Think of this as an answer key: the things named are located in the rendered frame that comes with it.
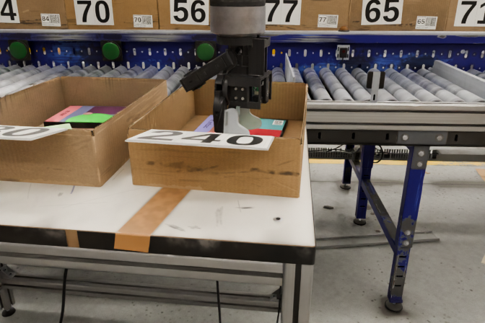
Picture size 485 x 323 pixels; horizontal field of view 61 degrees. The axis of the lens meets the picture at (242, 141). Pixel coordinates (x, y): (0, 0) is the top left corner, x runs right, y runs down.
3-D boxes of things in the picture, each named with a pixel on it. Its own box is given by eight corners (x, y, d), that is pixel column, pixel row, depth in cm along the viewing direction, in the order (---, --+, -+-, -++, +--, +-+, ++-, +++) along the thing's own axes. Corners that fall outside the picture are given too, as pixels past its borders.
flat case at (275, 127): (279, 145, 84) (279, 138, 84) (192, 138, 88) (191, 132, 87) (287, 125, 96) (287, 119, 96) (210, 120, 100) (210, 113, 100)
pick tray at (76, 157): (-54, 177, 71) (-69, 123, 68) (65, 113, 107) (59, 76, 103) (101, 187, 68) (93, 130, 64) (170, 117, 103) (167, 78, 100)
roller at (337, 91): (339, 115, 122) (341, 99, 120) (317, 78, 170) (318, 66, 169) (356, 115, 122) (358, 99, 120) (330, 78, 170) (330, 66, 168)
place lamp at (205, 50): (196, 60, 167) (195, 43, 165) (197, 60, 168) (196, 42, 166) (213, 60, 167) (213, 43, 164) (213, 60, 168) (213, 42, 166)
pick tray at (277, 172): (130, 184, 68) (123, 128, 65) (193, 117, 104) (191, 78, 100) (300, 199, 64) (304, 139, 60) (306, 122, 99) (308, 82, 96)
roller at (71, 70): (1, 110, 127) (-3, 94, 125) (73, 76, 175) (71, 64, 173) (16, 110, 126) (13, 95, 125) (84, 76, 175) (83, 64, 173)
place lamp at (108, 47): (102, 60, 169) (100, 42, 166) (103, 59, 170) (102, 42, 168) (119, 60, 169) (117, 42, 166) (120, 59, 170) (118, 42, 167)
